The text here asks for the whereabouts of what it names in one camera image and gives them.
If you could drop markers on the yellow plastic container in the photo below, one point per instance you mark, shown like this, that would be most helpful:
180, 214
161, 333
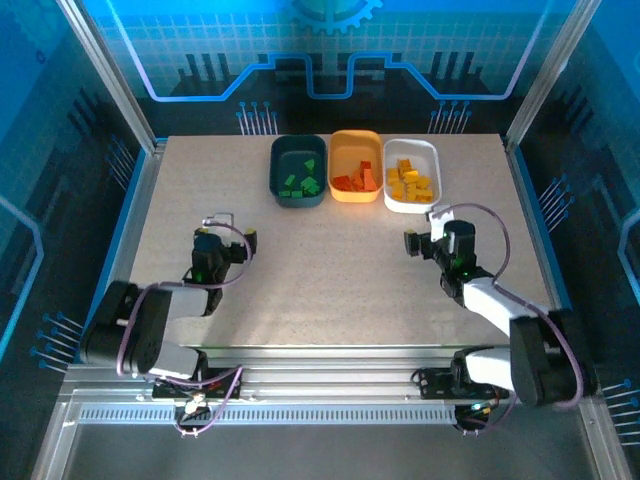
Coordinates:
350, 150

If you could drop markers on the dark teal plastic container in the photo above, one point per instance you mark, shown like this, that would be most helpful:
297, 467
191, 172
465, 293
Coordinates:
292, 155

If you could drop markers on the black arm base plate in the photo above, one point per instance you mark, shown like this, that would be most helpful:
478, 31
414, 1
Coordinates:
435, 385
225, 382

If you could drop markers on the white plastic container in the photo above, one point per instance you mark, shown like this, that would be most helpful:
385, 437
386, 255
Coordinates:
420, 150

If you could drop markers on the aluminium frame post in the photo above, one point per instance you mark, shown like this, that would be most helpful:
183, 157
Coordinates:
552, 75
117, 80

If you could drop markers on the long orange lego brick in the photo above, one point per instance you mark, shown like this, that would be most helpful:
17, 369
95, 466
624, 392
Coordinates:
357, 187

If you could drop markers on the wide aluminium base rail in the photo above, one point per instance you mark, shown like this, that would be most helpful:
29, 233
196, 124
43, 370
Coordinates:
325, 375

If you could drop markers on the green lego brick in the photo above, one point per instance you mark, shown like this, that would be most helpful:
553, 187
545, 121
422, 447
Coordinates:
298, 194
289, 180
286, 193
307, 181
314, 188
310, 164

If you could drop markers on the small controller board with LEDs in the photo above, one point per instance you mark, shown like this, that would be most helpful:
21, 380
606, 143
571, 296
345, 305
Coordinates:
475, 411

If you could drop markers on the blue table edge strip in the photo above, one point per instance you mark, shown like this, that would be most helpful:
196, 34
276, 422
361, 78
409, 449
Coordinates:
550, 250
112, 250

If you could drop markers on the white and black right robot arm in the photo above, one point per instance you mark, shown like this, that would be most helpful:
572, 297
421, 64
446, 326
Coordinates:
490, 300

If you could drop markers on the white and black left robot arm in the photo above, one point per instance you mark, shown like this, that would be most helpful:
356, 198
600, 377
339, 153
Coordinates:
187, 302

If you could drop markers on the aluminium side rail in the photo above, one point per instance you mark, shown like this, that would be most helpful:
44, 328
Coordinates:
131, 225
540, 250

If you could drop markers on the yellow curved lego brick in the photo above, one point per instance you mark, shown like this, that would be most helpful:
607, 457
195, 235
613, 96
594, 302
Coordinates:
411, 176

